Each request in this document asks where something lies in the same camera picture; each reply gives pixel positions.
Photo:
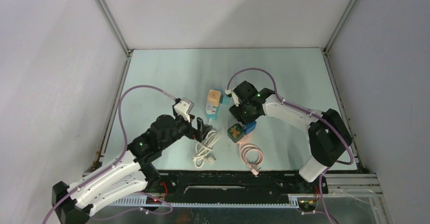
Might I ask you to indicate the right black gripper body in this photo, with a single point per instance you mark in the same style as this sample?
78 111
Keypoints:
242 113

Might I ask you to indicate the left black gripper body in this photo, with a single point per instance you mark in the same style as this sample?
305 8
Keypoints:
185 128

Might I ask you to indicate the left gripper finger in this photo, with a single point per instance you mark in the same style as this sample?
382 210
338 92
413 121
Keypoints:
202 135
200 124

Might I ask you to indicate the blue cube socket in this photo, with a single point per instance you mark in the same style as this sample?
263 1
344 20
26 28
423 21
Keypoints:
250 127

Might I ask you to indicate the dark green cube socket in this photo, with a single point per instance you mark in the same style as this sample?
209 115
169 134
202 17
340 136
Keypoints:
236 132

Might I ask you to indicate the teal power strip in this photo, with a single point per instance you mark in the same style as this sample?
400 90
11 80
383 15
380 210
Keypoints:
211 111

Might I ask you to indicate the teal plug adapter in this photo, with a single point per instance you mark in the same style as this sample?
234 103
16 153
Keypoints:
225 100

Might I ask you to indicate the beige cube adapter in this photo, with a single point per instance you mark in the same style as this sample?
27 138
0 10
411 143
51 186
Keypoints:
214 97

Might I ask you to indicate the pink round power strip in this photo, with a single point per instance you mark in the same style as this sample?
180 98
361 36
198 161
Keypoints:
245 139

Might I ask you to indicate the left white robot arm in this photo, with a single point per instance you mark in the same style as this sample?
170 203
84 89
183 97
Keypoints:
127 173

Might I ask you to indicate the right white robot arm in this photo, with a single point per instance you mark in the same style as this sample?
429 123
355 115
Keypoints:
328 135

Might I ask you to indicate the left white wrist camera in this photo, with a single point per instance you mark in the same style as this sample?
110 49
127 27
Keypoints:
183 108

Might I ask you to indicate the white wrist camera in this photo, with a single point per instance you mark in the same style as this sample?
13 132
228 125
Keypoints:
183 108
231 94

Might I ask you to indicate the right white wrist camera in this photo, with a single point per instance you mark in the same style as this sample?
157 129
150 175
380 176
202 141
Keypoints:
231 94

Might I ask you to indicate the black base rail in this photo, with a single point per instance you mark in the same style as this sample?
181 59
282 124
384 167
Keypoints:
234 186

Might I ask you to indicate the grey cable duct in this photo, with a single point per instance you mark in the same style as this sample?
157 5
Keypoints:
143 201

